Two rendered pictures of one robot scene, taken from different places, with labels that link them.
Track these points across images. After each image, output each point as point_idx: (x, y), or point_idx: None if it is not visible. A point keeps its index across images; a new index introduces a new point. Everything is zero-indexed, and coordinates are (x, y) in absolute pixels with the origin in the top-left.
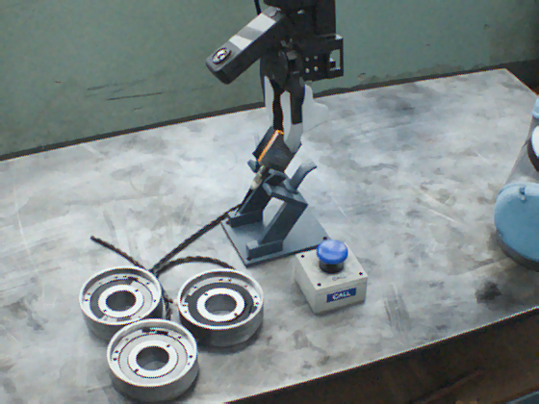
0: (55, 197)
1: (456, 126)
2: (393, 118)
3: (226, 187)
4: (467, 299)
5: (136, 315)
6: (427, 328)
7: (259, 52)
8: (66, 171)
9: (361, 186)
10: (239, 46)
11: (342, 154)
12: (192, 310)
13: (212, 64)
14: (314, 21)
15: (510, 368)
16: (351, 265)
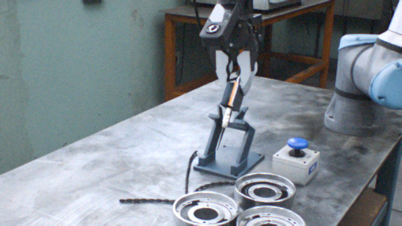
0: (56, 192)
1: (248, 98)
2: (212, 103)
3: (169, 152)
4: (359, 156)
5: (227, 216)
6: (361, 171)
7: (233, 23)
8: (43, 177)
9: (240, 132)
10: (222, 21)
11: (210, 123)
12: None
13: (210, 34)
14: (245, 5)
15: (350, 218)
16: (306, 150)
